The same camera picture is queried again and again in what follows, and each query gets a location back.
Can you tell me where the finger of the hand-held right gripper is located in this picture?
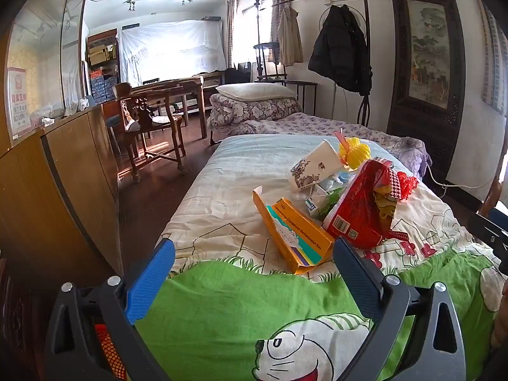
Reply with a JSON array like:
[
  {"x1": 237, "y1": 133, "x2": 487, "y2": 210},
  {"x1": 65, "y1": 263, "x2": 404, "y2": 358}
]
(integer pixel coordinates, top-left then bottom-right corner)
[{"x1": 467, "y1": 211, "x2": 508, "y2": 274}]

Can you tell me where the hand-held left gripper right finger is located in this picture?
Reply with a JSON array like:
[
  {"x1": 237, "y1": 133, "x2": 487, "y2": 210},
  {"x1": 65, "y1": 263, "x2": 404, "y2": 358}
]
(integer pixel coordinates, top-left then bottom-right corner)
[{"x1": 329, "y1": 237, "x2": 467, "y2": 381}]

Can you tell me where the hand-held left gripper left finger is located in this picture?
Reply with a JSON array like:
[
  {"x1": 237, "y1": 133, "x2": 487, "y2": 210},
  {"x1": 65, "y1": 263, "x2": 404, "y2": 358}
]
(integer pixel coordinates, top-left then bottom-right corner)
[{"x1": 43, "y1": 238, "x2": 177, "y2": 381}]

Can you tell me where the orange cardboard box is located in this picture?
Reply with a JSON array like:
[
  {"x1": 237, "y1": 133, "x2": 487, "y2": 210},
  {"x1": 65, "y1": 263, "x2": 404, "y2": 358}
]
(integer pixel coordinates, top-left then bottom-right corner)
[{"x1": 253, "y1": 186, "x2": 336, "y2": 275}]

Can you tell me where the red plastic basket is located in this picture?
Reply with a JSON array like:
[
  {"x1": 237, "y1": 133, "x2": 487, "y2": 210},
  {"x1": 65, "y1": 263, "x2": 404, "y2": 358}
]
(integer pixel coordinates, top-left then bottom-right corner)
[{"x1": 94, "y1": 323, "x2": 125, "y2": 379}]

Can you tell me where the red mesh net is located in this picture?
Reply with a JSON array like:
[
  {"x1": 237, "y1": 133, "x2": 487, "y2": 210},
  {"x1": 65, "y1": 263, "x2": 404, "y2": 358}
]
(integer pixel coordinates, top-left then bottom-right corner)
[{"x1": 391, "y1": 170, "x2": 419, "y2": 205}]

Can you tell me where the red snack bag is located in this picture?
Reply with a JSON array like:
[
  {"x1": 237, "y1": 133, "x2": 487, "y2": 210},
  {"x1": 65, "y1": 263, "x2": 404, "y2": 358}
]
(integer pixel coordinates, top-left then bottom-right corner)
[{"x1": 322, "y1": 159, "x2": 409, "y2": 250}]

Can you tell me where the green white packet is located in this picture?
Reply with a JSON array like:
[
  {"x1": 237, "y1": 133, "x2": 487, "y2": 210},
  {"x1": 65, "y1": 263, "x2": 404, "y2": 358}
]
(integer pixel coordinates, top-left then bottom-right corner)
[{"x1": 305, "y1": 184, "x2": 346, "y2": 220}]

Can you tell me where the patterned paper cup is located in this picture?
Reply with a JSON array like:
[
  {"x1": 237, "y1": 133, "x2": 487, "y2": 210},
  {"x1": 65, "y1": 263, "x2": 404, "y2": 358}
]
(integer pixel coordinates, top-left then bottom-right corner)
[{"x1": 291, "y1": 140, "x2": 346, "y2": 192}]

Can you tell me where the yellow plastic bag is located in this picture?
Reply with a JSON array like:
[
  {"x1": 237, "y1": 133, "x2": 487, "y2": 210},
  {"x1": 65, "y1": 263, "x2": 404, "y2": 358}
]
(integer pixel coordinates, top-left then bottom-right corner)
[{"x1": 337, "y1": 137, "x2": 371, "y2": 169}]

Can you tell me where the cartoon printed blanket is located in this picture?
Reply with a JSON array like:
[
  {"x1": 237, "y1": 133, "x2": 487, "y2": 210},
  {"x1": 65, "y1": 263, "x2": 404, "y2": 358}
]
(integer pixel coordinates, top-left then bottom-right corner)
[{"x1": 135, "y1": 134, "x2": 508, "y2": 381}]

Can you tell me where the brown wooden cabinet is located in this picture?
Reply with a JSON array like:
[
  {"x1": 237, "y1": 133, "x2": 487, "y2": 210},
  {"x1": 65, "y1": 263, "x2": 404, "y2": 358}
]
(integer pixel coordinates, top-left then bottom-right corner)
[{"x1": 0, "y1": 101, "x2": 124, "y2": 278}]

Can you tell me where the purple floral bed sheet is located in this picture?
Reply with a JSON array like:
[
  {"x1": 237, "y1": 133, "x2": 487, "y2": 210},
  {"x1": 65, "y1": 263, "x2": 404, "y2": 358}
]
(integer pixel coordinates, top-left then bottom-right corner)
[{"x1": 210, "y1": 112, "x2": 432, "y2": 175}]

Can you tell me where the carved wooden chair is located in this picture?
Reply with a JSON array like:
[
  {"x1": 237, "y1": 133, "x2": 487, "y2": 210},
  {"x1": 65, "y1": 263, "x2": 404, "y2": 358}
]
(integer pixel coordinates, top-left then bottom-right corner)
[{"x1": 113, "y1": 83, "x2": 187, "y2": 183}]

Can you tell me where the striped curtain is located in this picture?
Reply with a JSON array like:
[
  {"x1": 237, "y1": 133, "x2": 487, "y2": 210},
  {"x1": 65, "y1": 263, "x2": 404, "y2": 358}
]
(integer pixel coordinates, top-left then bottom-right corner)
[{"x1": 480, "y1": 0, "x2": 508, "y2": 116}]

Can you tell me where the wooden table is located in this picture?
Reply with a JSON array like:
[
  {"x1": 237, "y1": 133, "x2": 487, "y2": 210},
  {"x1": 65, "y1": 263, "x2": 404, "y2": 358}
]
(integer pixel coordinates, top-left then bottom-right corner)
[{"x1": 131, "y1": 75, "x2": 209, "y2": 139}]

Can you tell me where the floral folded quilt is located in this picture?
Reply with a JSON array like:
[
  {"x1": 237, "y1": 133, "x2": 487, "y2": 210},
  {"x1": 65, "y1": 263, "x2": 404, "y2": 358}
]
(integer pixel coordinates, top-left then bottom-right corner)
[{"x1": 208, "y1": 94, "x2": 302, "y2": 128}]

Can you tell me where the dark framed painting panel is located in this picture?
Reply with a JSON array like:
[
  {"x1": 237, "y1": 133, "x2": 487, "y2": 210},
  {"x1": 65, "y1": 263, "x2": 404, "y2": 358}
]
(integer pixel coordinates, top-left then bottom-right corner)
[{"x1": 387, "y1": 0, "x2": 466, "y2": 183}]

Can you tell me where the black metal side table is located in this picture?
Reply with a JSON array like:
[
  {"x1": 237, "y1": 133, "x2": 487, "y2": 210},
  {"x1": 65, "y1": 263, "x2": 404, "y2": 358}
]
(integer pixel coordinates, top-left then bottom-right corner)
[{"x1": 284, "y1": 80, "x2": 318, "y2": 116}]

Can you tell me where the white pillow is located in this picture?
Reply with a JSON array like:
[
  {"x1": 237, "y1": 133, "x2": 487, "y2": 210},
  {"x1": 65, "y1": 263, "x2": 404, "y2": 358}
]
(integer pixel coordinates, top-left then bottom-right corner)
[{"x1": 215, "y1": 83, "x2": 296, "y2": 102}]

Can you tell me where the shelf with boxes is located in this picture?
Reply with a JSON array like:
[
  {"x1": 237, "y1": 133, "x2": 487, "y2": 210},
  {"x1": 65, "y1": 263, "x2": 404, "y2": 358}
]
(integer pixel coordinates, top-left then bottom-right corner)
[{"x1": 86, "y1": 29, "x2": 120, "y2": 102}]

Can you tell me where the black jacket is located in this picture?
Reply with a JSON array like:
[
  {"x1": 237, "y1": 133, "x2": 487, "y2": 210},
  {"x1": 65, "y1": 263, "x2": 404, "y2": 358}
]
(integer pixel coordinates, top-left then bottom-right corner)
[{"x1": 308, "y1": 5, "x2": 373, "y2": 96}]

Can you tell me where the white dust sheet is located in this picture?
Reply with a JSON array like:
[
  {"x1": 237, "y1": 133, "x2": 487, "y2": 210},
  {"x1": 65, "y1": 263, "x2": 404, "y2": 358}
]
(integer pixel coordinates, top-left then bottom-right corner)
[{"x1": 118, "y1": 20, "x2": 227, "y2": 84}]

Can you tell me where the glass partition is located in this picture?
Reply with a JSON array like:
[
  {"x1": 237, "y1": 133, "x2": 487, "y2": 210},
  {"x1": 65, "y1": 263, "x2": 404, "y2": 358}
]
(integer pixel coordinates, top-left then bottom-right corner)
[{"x1": 8, "y1": 0, "x2": 92, "y2": 136}]

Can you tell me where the beige hanging garment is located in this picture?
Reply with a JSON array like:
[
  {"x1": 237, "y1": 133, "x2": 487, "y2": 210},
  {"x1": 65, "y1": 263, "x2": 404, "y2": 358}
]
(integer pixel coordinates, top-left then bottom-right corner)
[{"x1": 277, "y1": 6, "x2": 303, "y2": 66}]

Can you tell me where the patterned curtain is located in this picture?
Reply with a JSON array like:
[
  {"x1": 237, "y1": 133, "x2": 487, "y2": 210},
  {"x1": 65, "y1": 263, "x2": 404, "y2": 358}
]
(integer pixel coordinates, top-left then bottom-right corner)
[{"x1": 226, "y1": 0, "x2": 239, "y2": 68}]

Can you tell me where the standing fan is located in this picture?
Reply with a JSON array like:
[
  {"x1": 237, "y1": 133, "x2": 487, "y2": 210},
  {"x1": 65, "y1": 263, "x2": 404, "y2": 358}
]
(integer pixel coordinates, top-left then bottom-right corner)
[{"x1": 318, "y1": 5, "x2": 366, "y2": 34}]

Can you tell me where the dark wooden stand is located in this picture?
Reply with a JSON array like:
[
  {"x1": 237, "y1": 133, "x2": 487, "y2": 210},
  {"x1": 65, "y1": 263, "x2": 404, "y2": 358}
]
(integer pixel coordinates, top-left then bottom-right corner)
[{"x1": 254, "y1": 0, "x2": 288, "y2": 82}]

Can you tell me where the white cable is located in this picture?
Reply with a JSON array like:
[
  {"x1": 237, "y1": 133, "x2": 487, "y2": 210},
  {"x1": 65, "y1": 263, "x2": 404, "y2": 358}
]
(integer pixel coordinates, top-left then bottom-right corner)
[{"x1": 424, "y1": 163, "x2": 505, "y2": 191}]

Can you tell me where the framed wall sign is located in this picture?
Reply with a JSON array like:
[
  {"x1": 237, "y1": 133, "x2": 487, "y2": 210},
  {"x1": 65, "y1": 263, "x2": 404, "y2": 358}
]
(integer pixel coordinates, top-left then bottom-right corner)
[{"x1": 6, "y1": 67, "x2": 28, "y2": 140}]

